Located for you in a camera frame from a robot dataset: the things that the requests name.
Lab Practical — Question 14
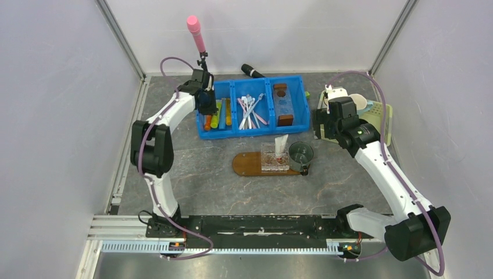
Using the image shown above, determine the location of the green toothpaste tube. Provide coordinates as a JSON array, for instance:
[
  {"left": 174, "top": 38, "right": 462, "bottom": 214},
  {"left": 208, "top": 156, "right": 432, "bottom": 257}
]
[{"left": 210, "top": 99, "right": 222, "bottom": 129}]

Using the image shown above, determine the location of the white toothpaste tube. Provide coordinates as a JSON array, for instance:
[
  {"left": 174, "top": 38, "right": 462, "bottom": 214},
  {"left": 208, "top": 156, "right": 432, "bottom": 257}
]
[{"left": 274, "top": 134, "right": 288, "bottom": 158}]

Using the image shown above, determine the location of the light blue toothbrush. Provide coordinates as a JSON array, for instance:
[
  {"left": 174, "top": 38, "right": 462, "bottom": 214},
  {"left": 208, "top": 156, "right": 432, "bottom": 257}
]
[{"left": 245, "top": 94, "right": 264, "bottom": 122}]

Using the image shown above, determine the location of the clear acrylic toothbrush holder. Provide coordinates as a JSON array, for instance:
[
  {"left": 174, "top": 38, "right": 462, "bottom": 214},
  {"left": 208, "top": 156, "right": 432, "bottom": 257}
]
[{"left": 260, "top": 143, "right": 290, "bottom": 174}]

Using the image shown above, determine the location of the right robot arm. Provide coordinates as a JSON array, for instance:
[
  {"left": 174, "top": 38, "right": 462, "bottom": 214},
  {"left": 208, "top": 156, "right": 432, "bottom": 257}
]
[{"left": 312, "top": 96, "right": 451, "bottom": 262}]

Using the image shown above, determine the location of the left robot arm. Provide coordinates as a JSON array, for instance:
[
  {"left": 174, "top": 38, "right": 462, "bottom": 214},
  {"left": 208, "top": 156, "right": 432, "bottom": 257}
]
[{"left": 130, "top": 69, "right": 217, "bottom": 237}]

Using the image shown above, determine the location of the orange toothpaste tube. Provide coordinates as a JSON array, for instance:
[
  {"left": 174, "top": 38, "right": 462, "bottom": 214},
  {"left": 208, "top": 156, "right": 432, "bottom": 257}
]
[{"left": 204, "top": 115, "right": 213, "bottom": 131}]

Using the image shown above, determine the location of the white toothbrush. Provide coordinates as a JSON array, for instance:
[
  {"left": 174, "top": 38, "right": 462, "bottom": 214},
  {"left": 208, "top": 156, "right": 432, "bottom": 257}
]
[{"left": 237, "top": 96, "right": 256, "bottom": 130}]

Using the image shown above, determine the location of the oval wooden tray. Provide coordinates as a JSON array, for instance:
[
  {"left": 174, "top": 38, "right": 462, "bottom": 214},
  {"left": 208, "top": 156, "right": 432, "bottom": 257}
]
[{"left": 232, "top": 152, "right": 307, "bottom": 177}]

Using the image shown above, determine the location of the light blue mug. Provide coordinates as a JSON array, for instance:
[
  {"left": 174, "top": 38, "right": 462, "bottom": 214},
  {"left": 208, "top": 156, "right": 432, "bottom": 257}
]
[{"left": 349, "top": 94, "right": 373, "bottom": 115}]

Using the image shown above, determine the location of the light green plastic basket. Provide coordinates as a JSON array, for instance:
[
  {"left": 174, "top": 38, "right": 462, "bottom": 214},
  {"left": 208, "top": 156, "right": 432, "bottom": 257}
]
[{"left": 314, "top": 90, "right": 393, "bottom": 146}]

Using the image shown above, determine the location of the acrylic holder with wood ends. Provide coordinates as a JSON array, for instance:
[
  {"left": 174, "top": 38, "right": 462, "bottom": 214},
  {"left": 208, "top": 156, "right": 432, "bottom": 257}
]
[{"left": 273, "top": 83, "right": 294, "bottom": 127}]

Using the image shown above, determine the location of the dark green enamel mug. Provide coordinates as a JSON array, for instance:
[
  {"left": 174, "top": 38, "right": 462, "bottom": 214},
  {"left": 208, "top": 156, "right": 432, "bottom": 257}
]
[{"left": 288, "top": 141, "right": 314, "bottom": 176}]

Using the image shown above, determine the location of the black microphone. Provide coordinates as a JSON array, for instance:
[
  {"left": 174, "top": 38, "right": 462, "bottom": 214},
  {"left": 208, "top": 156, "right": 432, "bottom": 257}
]
[{"left": 241, "top": 63, "right": 265, "bottom": 78}]

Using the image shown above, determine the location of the blue three-compartment bin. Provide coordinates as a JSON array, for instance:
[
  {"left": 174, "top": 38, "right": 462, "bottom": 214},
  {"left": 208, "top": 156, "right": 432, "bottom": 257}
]
[{"left": 196, "top": 76, "right": 310, "bottom": 140}]

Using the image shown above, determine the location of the pink microphone on stand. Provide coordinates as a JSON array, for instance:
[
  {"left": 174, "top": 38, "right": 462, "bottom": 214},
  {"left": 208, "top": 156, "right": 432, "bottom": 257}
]
[{"left": 187, "top": 15, "right": 208, "bottom": 71}]

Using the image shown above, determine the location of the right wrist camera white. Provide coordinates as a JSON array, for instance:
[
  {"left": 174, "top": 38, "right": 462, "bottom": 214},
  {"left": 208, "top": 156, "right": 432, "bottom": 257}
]
[{"left": 324, "top": 84, "right": 349, "bottom": 101}]

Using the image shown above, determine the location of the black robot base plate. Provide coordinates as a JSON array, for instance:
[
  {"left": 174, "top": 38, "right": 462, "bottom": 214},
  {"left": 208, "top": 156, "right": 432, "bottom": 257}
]
[{"left": 145, "top": 214, "right": 370, "bottom": 248}]

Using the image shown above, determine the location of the white cable duct strip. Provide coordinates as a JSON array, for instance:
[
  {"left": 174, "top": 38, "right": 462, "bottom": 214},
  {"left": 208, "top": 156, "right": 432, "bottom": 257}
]
[{"left": 101, "top": 240, "right": 343, "bottom": 256}]

